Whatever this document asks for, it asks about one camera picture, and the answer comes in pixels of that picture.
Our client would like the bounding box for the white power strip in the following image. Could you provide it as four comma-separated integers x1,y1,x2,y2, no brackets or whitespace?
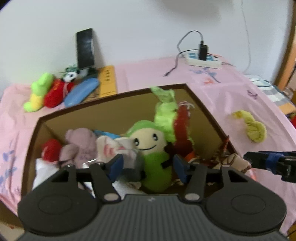
185,52,222,69

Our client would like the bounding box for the green smiling plush doll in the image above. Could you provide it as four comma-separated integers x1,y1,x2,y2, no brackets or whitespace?
126,120,173,193

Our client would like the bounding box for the green yellow plush toy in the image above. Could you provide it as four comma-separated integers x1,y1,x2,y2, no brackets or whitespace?
23,72,54,112

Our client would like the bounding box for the yellow book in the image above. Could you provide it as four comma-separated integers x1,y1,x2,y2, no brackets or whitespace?
98,65,117,98

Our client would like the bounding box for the pink plush bear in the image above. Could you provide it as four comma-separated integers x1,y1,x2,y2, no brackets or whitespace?
59,128,97,169

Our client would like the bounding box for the wooden glass door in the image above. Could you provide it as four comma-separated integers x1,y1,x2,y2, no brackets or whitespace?
274,1,295,91

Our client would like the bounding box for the small panda plush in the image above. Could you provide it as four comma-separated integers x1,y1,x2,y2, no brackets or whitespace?
61,65,88,83

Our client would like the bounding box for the black charger with cable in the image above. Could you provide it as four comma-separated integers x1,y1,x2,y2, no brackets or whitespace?
163,30,208,77

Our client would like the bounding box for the white wall cable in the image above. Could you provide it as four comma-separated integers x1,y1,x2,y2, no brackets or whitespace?
240,0,253,75

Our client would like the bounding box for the pink printed tablecloth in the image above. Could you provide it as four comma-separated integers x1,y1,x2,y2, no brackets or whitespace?
1,59,295,226

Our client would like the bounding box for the white red plush in box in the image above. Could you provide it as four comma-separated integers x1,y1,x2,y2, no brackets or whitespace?
41,138,62,162

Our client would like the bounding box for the brown cardboard box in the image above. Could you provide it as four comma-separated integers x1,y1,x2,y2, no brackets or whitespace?
21,84,227,196

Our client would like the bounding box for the white fluffy plush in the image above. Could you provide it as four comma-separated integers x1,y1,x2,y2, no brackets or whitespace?
32,158,146,199

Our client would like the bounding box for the neon green mesh bundle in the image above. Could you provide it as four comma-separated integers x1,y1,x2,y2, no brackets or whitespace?
150,86,194,143

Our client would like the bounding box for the blue glasses case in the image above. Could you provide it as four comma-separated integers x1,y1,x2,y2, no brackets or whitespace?
64,78,99,108

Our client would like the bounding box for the yellow mesh scarf bundle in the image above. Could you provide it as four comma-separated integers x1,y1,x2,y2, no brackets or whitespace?
232,110,267,143

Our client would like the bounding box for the striped folded blanket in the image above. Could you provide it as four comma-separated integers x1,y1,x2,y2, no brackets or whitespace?
245,75,295,115

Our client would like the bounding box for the red plush toy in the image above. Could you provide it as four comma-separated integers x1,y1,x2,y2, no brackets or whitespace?
44,79,74,108

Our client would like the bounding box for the blue plastic bag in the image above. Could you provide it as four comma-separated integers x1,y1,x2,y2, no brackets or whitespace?
93,130,121,139

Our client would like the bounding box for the black smartphone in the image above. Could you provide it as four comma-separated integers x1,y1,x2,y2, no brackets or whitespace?
76,28,95,69

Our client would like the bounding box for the printed white cloth pouch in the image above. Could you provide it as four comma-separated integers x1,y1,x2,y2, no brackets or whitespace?
96,136,144,182

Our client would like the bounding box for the red box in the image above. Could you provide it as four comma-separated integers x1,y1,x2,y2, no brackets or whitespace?
289,115,296,128

